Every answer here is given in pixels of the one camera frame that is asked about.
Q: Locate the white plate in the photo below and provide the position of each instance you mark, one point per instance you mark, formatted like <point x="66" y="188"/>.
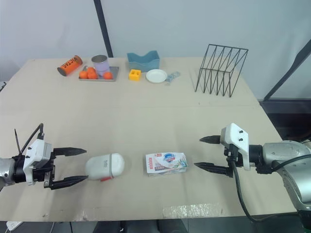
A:
<point x="156" y="76"/>

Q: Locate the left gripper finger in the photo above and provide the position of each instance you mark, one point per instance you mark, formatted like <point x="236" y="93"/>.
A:
<point x="70" y="151"/>
<point x="69" y="181"/>

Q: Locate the robot body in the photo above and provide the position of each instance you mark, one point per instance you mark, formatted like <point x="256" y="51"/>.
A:
<point x="136" y="227"/>

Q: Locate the purple metal cup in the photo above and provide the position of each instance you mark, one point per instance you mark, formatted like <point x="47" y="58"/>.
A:
<point x="100" y="64"/>

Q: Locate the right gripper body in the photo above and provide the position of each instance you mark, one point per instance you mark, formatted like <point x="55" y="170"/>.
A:
<point x="232" y="155"/>

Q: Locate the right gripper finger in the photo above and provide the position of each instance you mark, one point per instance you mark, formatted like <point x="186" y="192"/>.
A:
<point x="211" y="168"/>
<point x="211" y="140"/>

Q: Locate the metal tray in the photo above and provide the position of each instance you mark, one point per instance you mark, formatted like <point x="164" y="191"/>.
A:
<point x="114" y="72"/>

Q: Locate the yellow plastic block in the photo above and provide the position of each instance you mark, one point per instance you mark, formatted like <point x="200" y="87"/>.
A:
<point x="134" y="75"/>

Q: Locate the orange fruit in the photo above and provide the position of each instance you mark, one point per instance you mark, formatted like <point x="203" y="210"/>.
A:
<point x="92" y="76"/>
<point x="83" y="75"/>
<point x="108" y="75"/>
<point x="91" y="70"/>

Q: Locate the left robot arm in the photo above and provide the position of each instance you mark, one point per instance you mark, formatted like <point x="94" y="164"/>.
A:
<point x="7" y="171"/>

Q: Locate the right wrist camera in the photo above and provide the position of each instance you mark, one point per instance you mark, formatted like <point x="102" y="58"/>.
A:
<point x="235" y="138"/>

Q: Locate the white power strip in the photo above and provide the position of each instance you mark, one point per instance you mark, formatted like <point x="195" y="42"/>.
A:
<point x="13" y="225"/>

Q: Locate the orange cylindrical tube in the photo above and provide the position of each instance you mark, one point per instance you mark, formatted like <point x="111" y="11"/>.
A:
<point x="70" y="65"/>

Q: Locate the white blue soap pack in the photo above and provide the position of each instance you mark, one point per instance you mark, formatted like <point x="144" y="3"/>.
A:
<point x="166" y="163"/>

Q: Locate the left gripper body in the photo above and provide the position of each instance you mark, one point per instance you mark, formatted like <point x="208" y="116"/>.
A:
<point x="42" y="176"/>

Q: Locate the blue plastic holder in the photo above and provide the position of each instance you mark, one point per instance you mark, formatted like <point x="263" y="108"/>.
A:
<point x="143" y="61"/>

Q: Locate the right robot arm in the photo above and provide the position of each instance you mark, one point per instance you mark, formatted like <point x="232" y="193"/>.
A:
<point x="286" y="157"/>

